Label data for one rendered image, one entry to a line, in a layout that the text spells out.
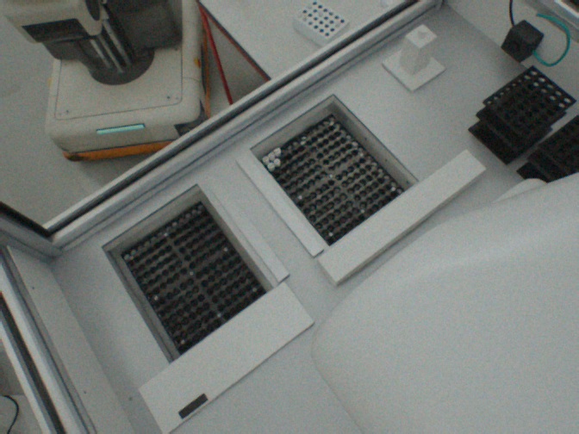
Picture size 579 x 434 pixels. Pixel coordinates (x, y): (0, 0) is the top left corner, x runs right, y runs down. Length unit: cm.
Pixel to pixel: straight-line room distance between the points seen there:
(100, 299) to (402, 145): 59
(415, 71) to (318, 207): 32
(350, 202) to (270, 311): 27
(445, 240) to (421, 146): 68
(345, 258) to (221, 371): 26
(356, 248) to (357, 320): 55
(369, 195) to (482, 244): 67
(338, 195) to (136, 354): 44
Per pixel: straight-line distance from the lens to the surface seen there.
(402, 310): 16
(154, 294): 83
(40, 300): 76
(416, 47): 87
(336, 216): 81
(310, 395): 71
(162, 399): 74
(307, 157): 90
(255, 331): 71
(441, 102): 91
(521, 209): 18
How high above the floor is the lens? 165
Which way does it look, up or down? 68 degrees down
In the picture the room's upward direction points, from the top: 11 degrees counter-clockwise
